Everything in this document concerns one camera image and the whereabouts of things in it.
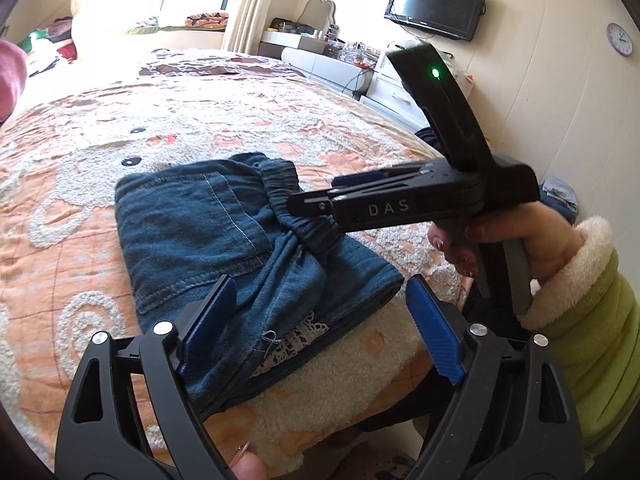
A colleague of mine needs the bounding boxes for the blue denim lace-trimmed pants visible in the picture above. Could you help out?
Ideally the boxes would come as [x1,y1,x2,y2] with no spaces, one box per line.
[115,153,404,417]

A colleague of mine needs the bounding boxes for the right forearm green sleeve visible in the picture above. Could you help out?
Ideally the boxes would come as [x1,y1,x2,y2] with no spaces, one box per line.
[520,217,639,468]

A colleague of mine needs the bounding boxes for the right hand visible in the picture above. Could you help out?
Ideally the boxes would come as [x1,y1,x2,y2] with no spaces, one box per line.
[428,202,584,285]

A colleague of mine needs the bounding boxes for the left hand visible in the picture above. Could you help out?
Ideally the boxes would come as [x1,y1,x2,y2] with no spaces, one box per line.
[229,442,269,480]

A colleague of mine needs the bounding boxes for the white drawer cabinet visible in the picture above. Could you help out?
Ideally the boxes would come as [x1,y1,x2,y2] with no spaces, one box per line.
[359,54,475,134]

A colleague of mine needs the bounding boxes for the peach cartoon bedspread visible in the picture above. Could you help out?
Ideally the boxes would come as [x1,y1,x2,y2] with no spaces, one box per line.
[1,53,464,472]

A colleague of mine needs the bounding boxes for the white dressing table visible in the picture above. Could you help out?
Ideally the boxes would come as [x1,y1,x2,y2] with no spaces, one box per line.
[258,0,373,100]

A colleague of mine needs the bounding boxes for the cream curtain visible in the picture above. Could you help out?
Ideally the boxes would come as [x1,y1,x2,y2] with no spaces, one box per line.
[221,0,271,54]

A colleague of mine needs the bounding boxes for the patterned cushion on windowsill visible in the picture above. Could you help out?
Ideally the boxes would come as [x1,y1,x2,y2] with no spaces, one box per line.
[184,11,229,32]

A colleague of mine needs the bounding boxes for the pink crumpled duvet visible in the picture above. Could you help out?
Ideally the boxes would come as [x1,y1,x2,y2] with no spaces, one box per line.
[0,39,27,122]

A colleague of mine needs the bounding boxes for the pile of clothes by window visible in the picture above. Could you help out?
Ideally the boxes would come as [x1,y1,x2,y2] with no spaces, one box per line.
[17,16,77,77]

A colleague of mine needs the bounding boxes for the black wall television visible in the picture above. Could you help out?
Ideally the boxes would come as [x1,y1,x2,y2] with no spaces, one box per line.
[384,0,486,42]

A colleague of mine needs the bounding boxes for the round wall clock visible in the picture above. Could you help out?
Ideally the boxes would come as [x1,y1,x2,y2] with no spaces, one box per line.
[605,23,634,58]

